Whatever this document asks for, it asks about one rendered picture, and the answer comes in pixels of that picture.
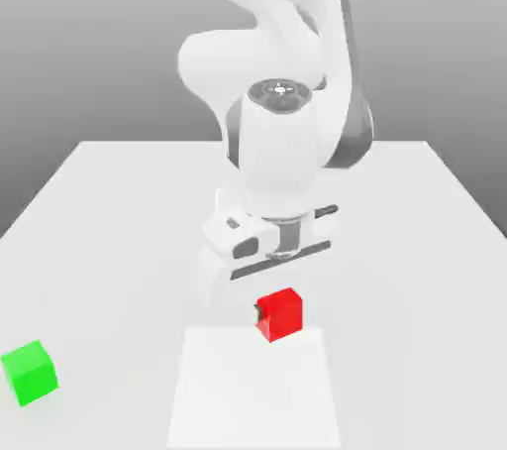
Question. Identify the small green cube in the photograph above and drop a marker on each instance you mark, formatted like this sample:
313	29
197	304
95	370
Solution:
29	372

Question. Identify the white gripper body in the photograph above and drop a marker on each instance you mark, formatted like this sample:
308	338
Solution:
277	261

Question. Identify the small red cube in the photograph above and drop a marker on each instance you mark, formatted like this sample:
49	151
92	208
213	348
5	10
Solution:
283	315

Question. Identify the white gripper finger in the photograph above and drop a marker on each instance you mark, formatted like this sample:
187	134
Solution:
259	311

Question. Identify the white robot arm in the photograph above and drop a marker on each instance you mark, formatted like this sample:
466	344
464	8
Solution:
277	148

